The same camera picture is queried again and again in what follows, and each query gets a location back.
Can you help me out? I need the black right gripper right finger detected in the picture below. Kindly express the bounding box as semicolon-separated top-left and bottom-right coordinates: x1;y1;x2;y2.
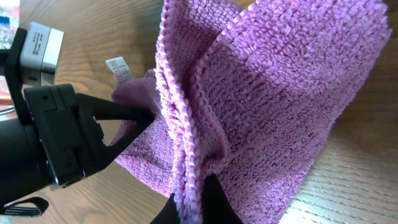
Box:
202;174;243;224

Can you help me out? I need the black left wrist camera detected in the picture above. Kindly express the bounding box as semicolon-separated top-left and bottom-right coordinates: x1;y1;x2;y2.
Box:
4;21;65;122

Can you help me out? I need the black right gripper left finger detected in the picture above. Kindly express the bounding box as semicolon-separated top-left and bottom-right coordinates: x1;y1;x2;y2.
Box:
150;194;180;224

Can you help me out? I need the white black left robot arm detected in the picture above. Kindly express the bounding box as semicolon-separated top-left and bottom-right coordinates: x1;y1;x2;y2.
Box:
1;84;154;205

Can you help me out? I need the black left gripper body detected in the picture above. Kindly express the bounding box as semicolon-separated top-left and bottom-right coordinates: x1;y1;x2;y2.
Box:
24;84;104;189

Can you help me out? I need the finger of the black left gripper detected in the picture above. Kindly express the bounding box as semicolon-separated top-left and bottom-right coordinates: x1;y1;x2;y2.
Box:
99;119;154;170
76;93;154;121

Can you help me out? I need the purple microfiber cloth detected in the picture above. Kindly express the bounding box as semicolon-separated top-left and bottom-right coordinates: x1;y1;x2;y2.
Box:
113;0;391;223

